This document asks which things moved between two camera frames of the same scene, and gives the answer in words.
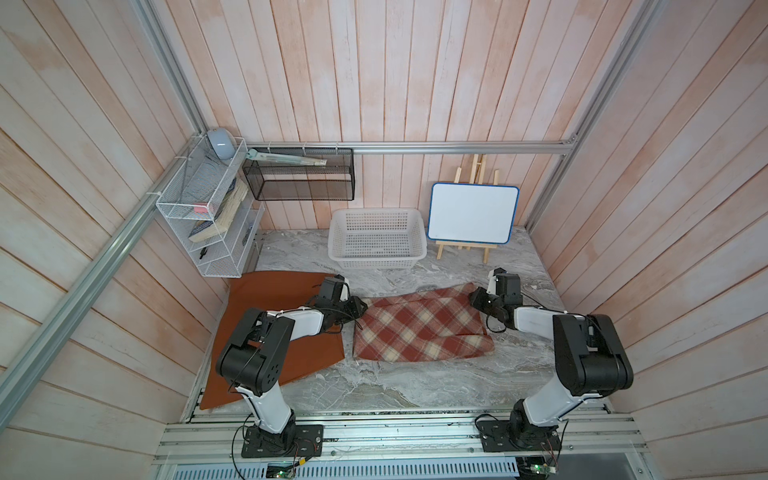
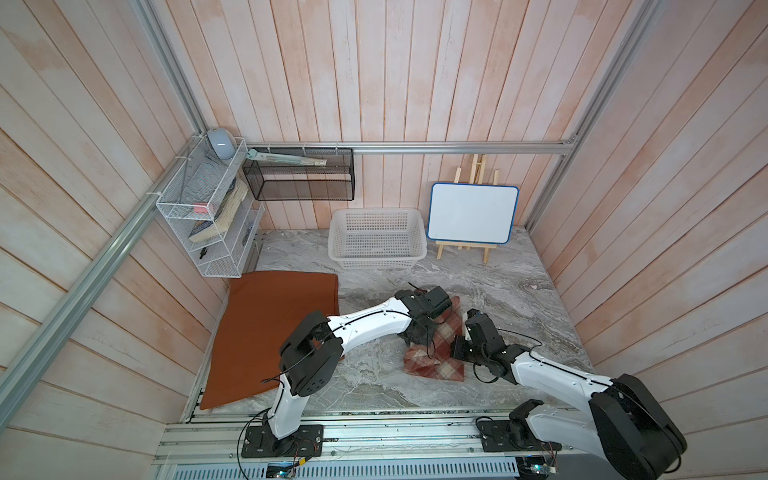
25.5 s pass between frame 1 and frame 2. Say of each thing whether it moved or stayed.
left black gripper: moved
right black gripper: moved
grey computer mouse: stayed
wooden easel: stayed
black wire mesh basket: stayed
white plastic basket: stayed
